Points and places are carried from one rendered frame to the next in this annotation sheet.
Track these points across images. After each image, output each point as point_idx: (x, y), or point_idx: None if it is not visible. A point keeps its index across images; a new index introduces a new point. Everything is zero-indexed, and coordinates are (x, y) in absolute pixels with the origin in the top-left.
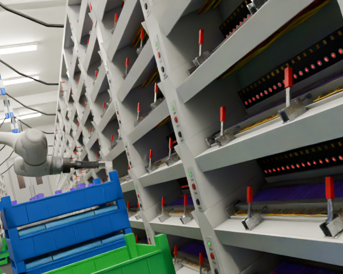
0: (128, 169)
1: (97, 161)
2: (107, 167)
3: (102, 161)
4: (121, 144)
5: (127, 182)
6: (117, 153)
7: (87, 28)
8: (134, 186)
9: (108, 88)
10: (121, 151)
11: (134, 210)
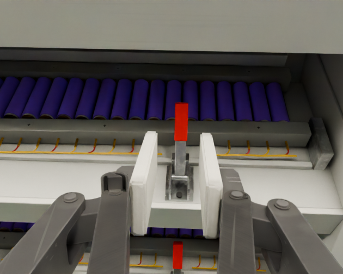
0: (181, 142)
1: (289, 205)
2: (154, 182)
3: (218, 166)
4: (322, 14)
5: (196, 209)
6: (50, 36)
7: None
8: None
9: None
10: (196, 48)
11: None
